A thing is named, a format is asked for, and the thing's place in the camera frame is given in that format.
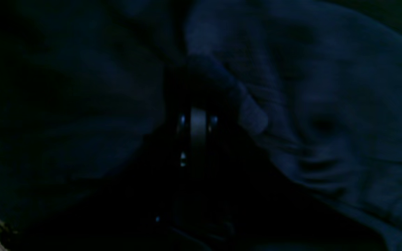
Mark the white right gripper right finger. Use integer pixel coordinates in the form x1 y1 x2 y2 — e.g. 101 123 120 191
199 110 387 251

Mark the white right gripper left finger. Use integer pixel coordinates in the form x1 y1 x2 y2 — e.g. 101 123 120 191
19 107 192 251

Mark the dark grey T-shirt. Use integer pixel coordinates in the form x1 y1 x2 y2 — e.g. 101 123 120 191
0 0 402 251

